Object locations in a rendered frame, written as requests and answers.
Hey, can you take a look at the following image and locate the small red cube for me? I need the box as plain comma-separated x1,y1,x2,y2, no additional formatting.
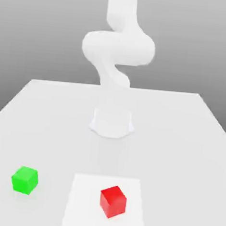
98,183,128,220

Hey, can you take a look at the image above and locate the small green cube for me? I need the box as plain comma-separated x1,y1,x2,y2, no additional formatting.
10,164,40,196

